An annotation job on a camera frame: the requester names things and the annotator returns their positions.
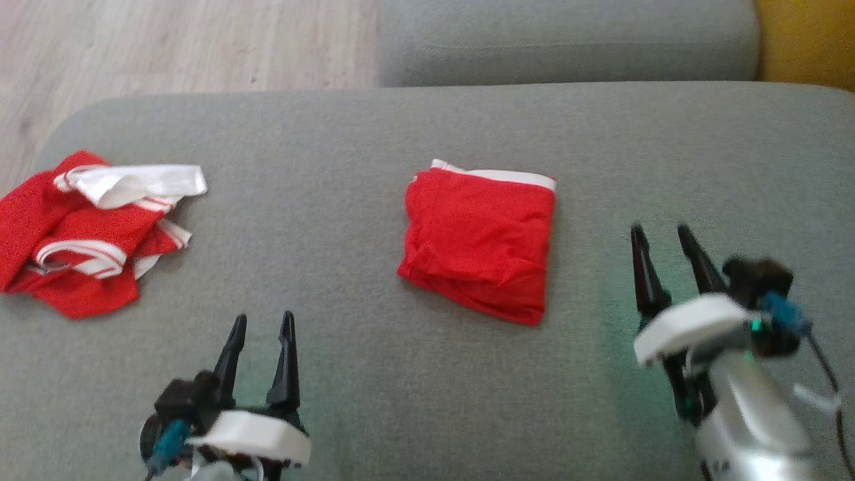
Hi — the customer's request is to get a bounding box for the red shorts white waistband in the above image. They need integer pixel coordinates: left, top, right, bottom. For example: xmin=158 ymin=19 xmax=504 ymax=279
xmin=397 ymin=158 xmax=557 ymax=327

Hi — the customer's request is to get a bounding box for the grey sofa seat cushion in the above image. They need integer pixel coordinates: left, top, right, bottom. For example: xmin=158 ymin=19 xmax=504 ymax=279
xmin=0 ymin=82 xmax=855 ymax=481

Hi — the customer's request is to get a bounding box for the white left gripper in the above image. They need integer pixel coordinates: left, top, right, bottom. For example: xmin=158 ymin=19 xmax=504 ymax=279
xmin=187 ymin=311 xmax=312 ymax=481

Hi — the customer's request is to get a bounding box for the grey sofa back cushion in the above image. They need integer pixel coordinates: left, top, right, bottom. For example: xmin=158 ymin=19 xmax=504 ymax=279
xmin=379 ymin=0 xmax=762 ymax=88

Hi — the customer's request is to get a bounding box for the white cable tie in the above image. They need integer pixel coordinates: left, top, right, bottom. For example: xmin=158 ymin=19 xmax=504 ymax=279
xmin=794 ymin=384 xmax=841 ymax=415

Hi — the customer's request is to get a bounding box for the yellow upholstered object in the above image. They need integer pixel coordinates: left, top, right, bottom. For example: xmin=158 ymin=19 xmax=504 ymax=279
xmin=755 ymin=0 xmax=855 ymax=92

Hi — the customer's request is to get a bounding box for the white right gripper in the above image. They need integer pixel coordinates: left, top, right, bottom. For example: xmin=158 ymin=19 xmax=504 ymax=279
xmin=631 ymin=224 xmax=759 ymax=427

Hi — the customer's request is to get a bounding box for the thin black cable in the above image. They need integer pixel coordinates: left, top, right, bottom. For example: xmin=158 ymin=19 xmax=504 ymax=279
xmin=805 ymin=331 xmax=855 ymax=481

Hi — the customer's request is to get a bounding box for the red Bulls basketball jersey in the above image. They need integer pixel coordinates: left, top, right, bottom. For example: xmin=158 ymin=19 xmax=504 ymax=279
xmin=0 ymin=150 xmax=208 ymax=319

